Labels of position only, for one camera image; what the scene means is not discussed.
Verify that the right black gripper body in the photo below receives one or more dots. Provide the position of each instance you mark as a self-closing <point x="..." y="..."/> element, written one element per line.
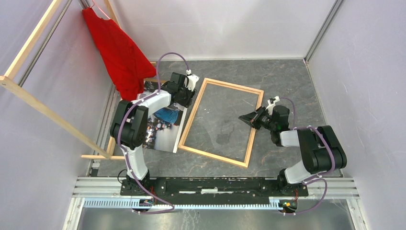
<point x="263" y="119"/>

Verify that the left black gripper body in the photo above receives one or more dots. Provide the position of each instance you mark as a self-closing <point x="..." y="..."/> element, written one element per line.
<point x="186" y="97"/>

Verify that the wooden picture frame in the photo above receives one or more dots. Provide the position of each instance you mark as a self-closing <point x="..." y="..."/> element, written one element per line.
<point x="244" y="164"/>

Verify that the printed colour photo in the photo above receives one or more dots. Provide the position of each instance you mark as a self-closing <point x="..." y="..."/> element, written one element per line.
<point x="163" y="128"/>

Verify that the clear acrylic sheet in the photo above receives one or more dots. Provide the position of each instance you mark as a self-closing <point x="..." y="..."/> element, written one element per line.
<point x="216" y="128"/>

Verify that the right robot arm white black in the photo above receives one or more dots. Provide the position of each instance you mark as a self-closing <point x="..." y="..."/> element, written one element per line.
<point x="320" y="149"/>

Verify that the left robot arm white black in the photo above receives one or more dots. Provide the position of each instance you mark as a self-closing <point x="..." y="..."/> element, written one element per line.
<point x="129" y="127"/>

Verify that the red hanging shirt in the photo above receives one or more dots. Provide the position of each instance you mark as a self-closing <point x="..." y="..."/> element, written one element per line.
<point x="126" y="64"/>

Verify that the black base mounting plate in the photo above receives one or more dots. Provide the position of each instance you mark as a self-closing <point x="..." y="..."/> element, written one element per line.
<point x="215" y="190"/>

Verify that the wooden clothes rack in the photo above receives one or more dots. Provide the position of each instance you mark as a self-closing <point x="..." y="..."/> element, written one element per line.
<point x="69" y="77"/>

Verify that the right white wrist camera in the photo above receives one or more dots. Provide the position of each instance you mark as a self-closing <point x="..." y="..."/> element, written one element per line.
<point x="271" y="104"/>

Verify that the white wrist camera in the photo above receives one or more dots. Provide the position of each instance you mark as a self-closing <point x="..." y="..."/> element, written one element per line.
<point x="191" y="80"/>
<point x="271" y="104"/>

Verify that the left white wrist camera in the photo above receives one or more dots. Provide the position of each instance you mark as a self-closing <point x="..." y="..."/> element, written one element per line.
<point x="191" y="80"/>

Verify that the aluminium rail base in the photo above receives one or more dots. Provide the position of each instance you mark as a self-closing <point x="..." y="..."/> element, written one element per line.
<point x="333" y="203"/>

